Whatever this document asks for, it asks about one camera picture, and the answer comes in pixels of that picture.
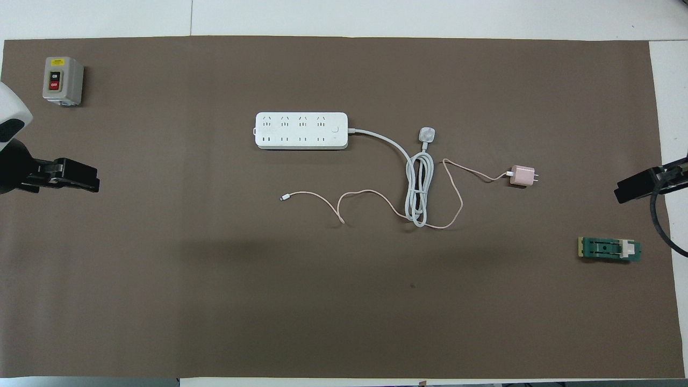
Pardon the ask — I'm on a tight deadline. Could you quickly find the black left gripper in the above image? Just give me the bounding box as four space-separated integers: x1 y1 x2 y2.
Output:
0 139 101 194

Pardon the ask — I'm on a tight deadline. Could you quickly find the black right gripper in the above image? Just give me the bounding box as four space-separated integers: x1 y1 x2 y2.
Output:
615 155 688 204

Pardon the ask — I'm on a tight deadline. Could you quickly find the pink charger block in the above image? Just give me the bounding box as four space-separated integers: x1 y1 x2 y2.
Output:
509 164 540 187

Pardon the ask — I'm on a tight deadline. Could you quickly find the pink charging cable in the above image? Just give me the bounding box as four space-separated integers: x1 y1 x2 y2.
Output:
279 158 514 230

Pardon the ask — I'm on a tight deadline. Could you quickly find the brown table mat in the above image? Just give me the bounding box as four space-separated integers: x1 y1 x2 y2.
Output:
0 35 679 379

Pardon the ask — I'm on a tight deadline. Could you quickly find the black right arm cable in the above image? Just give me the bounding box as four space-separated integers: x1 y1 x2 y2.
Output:
649 161 688 257

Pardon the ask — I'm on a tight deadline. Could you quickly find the grey on-off switch box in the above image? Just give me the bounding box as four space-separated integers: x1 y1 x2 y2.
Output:
42 56 84 106

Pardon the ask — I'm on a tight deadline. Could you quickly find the white power cord with plug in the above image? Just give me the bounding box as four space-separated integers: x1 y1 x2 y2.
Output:
347 126 437 228

